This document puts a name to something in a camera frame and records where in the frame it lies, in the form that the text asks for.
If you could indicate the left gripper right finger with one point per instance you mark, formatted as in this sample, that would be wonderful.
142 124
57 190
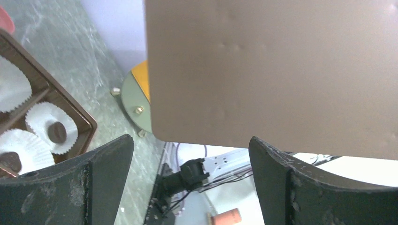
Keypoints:
293 192

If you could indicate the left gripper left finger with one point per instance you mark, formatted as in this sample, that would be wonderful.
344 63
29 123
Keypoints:
84 190

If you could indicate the dark heart chocolate piece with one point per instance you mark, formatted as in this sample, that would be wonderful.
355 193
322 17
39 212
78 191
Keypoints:
11 160

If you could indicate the gold box lid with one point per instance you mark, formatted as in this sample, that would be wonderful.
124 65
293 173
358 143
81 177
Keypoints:
314 76

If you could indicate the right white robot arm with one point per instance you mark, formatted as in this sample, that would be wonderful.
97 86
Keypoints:
205 173

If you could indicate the brown chocolate box tray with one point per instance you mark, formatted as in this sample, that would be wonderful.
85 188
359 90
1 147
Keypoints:
44 89

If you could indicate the orange thread spool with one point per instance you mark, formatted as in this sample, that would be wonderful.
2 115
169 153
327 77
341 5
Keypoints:
231 217

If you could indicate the white paper cup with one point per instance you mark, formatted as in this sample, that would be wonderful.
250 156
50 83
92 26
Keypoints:
42 115
34 154
15 88

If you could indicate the cream orange cylinder container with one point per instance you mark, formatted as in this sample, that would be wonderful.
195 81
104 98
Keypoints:
134 94

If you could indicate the pink plastic tray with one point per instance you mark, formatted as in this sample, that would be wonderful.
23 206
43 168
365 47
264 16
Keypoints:
6 22

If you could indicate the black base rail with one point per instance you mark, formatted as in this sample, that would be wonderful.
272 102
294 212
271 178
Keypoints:
159 202

